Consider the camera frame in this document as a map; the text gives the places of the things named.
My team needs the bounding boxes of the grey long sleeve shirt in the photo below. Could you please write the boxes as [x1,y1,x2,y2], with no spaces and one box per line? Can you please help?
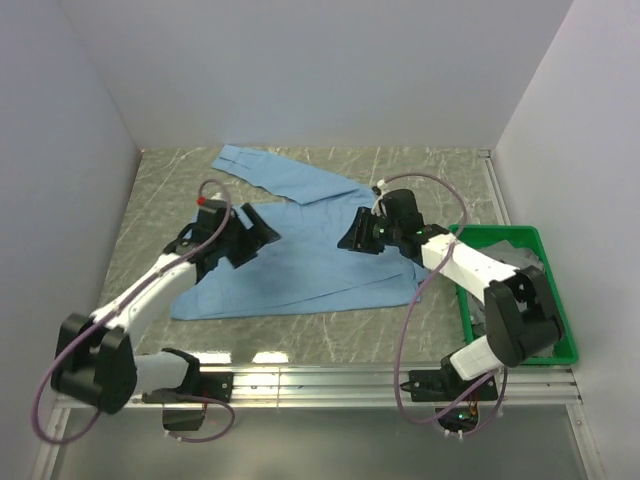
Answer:
[466,240,545,338]

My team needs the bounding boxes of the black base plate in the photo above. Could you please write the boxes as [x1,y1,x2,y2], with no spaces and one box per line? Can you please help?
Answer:
[142,372,234,404]
[400,370,498,403]

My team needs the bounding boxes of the light blue long sleeve shirt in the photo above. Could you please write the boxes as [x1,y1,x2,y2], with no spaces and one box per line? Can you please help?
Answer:
[171,145,426,321]

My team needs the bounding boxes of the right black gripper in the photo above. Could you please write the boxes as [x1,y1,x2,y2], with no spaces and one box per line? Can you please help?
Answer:
[337,207,402,256]

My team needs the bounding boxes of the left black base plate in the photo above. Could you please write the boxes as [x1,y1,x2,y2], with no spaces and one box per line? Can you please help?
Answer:
[142,372,234,404]

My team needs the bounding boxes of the purple cable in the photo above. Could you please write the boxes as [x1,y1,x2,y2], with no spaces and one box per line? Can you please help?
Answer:
[32,179,237,446]
[382,173,509,444]

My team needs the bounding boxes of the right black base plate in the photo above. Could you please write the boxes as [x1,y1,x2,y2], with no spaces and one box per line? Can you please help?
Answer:
[400,370,498,403]

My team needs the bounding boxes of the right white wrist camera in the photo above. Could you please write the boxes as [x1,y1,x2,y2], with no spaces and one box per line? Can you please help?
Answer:
[371,179,389,216]

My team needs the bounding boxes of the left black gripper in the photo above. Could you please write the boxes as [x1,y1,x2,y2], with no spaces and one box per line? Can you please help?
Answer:
[216,203,280,269]

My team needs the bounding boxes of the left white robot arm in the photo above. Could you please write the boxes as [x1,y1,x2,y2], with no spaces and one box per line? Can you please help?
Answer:
[50,200,280,414]

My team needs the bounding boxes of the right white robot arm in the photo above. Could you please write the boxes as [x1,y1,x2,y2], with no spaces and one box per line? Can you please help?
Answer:
[337,189,565,400]

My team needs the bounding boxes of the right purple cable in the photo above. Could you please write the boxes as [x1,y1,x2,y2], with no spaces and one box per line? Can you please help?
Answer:
[382,173,509,444]

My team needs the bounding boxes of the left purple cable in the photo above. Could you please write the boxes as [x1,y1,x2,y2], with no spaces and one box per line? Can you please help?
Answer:
[32,179,237,446]

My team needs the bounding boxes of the green plastic bin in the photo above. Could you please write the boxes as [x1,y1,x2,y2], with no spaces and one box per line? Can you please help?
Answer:
[456,225,579,368]

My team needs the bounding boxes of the aluminium mounting rail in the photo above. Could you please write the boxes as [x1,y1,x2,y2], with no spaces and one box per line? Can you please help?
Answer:
[33,364,605,479]

